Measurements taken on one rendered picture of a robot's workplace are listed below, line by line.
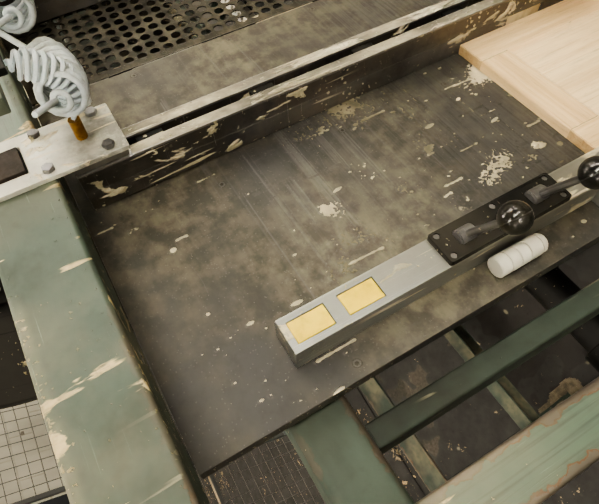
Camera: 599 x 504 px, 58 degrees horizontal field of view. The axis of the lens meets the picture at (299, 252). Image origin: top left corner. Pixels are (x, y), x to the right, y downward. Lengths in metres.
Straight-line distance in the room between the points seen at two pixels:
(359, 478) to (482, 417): 1.94
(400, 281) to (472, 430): 1.99
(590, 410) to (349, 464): 0.26
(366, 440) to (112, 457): 0.28
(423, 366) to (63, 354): 2.21
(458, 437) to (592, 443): 2.06
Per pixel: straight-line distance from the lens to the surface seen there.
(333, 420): 0.66
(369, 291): 0.65
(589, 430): 0.63
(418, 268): 0.67
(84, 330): 0.61
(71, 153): 0.77
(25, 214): 0.74
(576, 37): 1.12
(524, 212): 0.60
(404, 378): 2.76
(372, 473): 0.65
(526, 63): 1.03
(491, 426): 2.56
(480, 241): 0.70
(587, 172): 0.68
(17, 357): 1.22
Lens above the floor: 2.09
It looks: 41 degrees down
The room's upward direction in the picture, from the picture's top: 95 degrees counter-clockwise
